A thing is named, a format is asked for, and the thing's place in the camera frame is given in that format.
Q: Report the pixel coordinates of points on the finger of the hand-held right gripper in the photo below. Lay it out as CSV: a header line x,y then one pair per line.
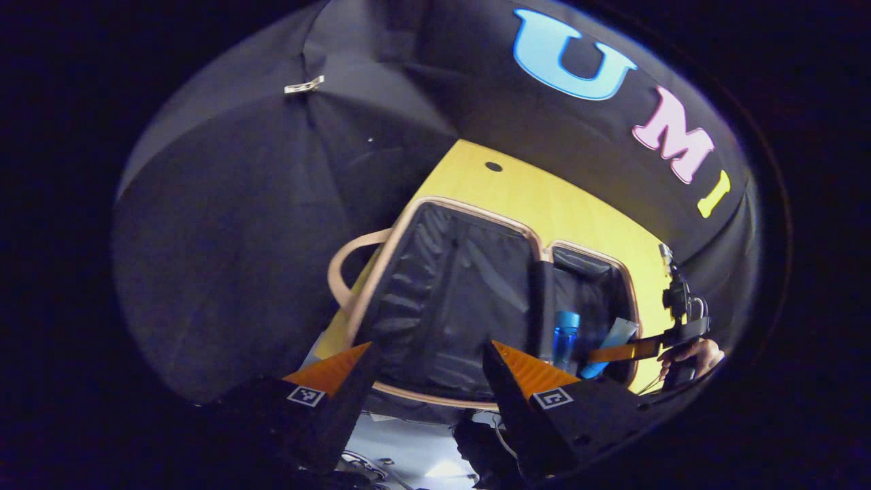
x,y
626,350

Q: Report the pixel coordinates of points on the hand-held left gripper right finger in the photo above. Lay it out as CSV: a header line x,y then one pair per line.
x,y
507,401

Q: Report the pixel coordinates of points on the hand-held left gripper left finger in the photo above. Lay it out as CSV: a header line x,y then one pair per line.
x,y
357,401

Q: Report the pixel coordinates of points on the light blue skin care tube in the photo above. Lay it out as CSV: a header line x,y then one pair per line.
x,y
612,340

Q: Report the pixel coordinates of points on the blue skin care bottle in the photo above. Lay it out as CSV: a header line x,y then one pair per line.
x,y
565,340

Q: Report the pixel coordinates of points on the pink suitcase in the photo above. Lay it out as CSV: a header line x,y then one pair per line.
x,y
449,306

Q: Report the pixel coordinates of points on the black backdrop cloth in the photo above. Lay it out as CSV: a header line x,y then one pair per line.
x,y
238,238

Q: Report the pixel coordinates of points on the small backdrop clip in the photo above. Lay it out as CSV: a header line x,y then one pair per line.
x,y
304,86

